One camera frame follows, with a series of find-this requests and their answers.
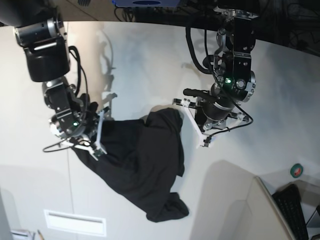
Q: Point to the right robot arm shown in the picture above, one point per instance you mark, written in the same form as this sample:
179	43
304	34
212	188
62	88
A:
39	29

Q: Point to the black t-shirt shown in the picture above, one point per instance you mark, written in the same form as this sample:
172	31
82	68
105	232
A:
142	161

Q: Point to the green tape roll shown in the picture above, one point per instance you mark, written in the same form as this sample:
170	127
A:
296	170

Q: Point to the pencil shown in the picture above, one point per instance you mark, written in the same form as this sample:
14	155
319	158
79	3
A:
41	237

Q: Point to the black keyboard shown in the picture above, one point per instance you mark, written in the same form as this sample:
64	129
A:
288	201

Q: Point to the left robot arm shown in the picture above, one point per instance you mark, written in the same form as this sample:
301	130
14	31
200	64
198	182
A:
230	64

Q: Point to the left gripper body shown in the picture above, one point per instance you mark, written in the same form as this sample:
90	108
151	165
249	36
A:
212	115

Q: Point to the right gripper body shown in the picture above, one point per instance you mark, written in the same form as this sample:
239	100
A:
88	123

